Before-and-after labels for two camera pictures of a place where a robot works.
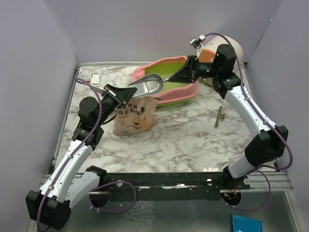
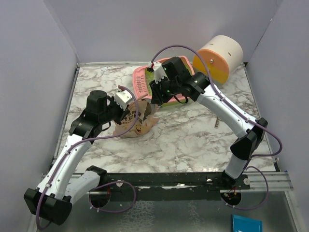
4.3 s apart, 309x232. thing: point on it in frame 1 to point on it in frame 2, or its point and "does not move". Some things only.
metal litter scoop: x=148 y=85 to x=150 y=108
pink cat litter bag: x=135 y=116 does not move
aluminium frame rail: x=280 y=181 does not move
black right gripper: x=187 y=75 to x=157 y=97
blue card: x=243 y=224 does not move
